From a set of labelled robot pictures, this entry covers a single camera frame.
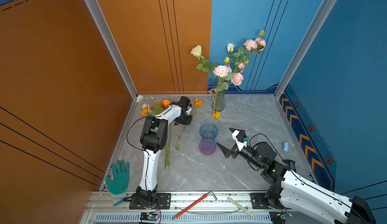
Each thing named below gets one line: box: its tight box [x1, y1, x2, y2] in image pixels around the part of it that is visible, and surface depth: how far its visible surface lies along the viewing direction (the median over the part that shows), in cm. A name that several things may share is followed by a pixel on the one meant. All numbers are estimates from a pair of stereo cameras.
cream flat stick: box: [227, 196, 255, 217], surface depth 74 cm
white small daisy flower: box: [136, 94, 144, 103], surface depth 111 cm
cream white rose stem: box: [190, 44, 217, 92], surface depth 92 cm
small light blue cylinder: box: [282, 142, 290, 153], surface depth 91 cm
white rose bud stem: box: [226, 42, 236, 58], surface depth 93 cm
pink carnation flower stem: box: [212, 64, 232, 104], surface depth 71 cm
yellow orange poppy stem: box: [209, 110, 222, 134], surface depth 108 cm
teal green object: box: [105, 159, 130, 196], surface depth 81 cm
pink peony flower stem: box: [232, 29, 267, 73], surface depth 86 cm
